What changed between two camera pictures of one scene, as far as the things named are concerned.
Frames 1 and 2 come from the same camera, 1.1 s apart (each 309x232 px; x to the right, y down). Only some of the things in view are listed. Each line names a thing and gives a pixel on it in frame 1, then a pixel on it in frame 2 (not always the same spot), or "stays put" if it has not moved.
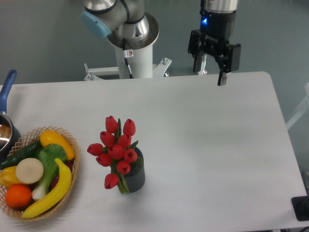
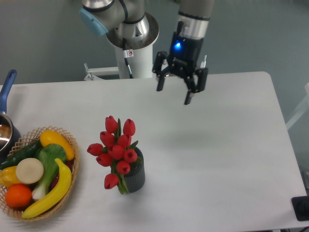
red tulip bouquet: x=119 y=152 stays put
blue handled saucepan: x=10 y=134 stays put
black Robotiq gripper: x=216 y=30 to x=184 y=55
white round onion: x=29 y=170 stays put
